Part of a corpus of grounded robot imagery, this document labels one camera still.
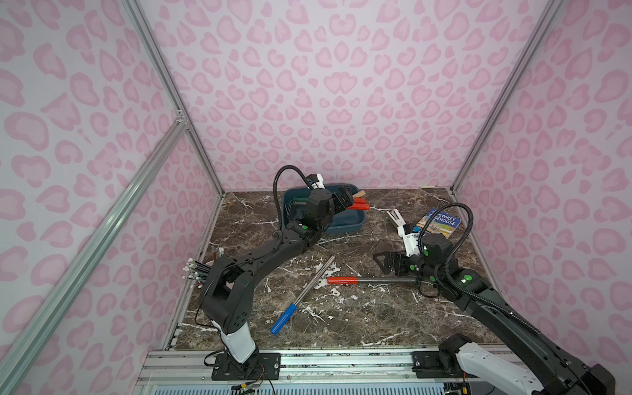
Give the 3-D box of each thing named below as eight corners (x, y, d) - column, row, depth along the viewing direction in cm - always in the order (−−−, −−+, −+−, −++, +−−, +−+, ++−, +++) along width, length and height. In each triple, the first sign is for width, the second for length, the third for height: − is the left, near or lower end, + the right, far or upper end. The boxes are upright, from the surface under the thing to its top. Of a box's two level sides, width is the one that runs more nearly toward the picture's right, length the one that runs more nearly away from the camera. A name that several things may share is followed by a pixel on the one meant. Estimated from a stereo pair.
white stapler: (396, 227, 108) (397, 223, 106) (386, 214, 113) (388, 210, 111) (404, 224, 109) (406, 221, 107) (395, 211, 114) (396, 208, 112)
